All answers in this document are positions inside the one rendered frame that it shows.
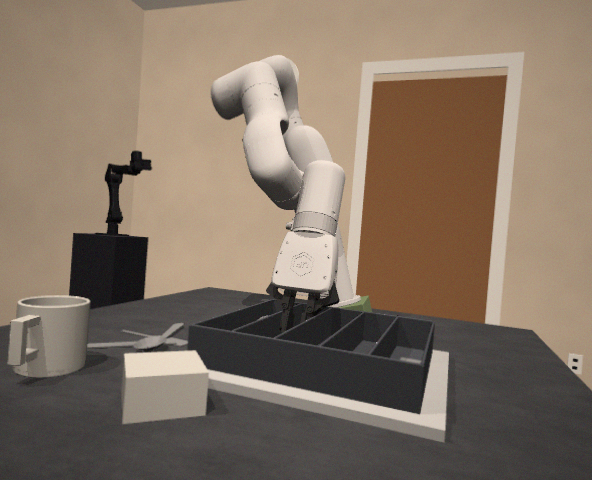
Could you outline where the cream flat panel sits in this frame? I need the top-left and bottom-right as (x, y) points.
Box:
(208, 350), (449, 442)

